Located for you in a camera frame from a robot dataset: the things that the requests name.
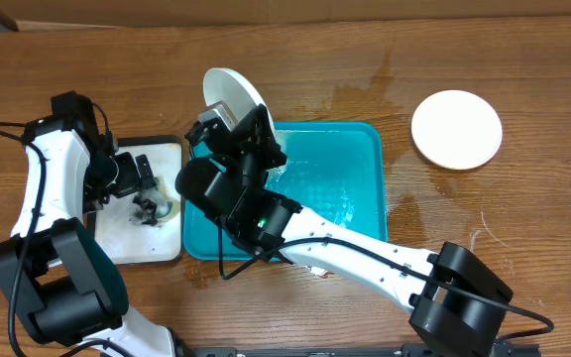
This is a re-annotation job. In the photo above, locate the yellow sponge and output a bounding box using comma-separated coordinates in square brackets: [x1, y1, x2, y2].
[132, 187, 172, 226]

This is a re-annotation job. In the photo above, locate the white plate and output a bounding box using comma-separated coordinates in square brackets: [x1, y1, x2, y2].
[410, 90, 503, 171]
[202, 67, 276, 139]

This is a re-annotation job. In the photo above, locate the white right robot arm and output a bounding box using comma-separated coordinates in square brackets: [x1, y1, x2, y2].
[175, 102, 513, 356]

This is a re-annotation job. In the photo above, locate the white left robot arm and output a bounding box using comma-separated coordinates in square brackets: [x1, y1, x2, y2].
[0, 116, 184, 356]

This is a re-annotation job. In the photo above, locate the black soapy water tray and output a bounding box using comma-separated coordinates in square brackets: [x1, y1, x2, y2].
[86, 135, 183, 265]

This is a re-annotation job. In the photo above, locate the teal plastic tray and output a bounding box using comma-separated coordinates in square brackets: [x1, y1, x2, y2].
[182, 121, 390, 263]

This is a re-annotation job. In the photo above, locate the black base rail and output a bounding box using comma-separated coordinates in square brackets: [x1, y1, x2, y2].
[191, 343, 542, 357]

